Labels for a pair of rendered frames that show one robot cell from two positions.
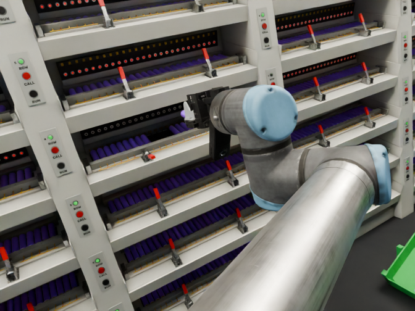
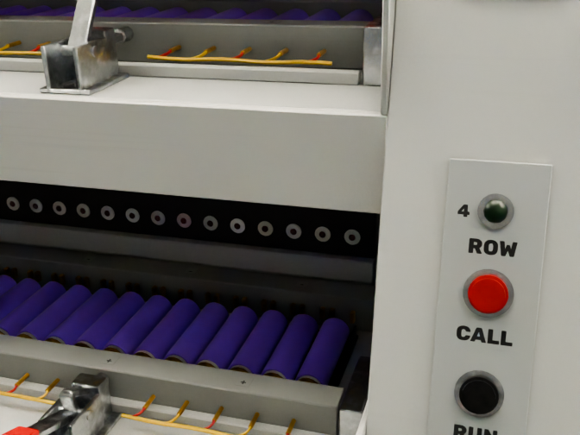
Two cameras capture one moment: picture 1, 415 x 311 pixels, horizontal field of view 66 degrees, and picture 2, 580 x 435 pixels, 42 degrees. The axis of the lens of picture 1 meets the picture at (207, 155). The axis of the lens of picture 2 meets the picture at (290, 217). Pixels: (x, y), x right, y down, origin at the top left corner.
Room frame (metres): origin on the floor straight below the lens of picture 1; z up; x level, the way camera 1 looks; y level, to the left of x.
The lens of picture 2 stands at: (0.79, -0.39, 0.89)
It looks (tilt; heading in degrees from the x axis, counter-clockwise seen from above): 8 degrees down; 39
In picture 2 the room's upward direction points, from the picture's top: 3 degrees clockwise
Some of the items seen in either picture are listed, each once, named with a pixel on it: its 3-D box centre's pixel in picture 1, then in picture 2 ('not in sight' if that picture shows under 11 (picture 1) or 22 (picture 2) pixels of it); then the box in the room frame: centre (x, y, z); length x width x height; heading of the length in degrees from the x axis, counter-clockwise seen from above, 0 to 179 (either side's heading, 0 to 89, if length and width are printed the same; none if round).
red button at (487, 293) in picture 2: not in sight; (488, 293); (1.07, -0.27, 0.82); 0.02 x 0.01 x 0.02; 113
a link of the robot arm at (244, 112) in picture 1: (257, 113); not in sight; (0.55, -0.10, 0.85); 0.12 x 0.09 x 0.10; 23
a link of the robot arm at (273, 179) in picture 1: (277, 172); not in sight; (0.53, -0.12, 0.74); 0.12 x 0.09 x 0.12; 51
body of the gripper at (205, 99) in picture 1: (213, 108); not in sight; (0.71, -0.04, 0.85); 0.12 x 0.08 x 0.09; 23
